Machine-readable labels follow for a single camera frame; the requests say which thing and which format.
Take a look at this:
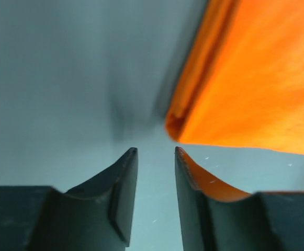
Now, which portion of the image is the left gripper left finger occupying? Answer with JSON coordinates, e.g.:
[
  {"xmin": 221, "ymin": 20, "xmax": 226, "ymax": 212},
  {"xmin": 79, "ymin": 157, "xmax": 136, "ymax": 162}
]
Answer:
[{"xmin": 0, "ymin": 147, "xmax": 138, "ymax": 250}]

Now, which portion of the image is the orange t shirt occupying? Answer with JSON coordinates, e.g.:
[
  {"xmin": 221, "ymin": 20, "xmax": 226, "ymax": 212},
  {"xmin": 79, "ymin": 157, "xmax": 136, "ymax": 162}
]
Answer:
[{"xmin": 165, "ymin": 1, "xmax": 304, "ymax": 154}]

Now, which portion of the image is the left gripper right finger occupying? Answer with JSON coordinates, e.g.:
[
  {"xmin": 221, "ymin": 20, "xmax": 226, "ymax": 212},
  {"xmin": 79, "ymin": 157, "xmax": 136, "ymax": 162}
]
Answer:
[{"xmin": 175, "ymin": 147, "xmax": 304, "ymax": 250}]

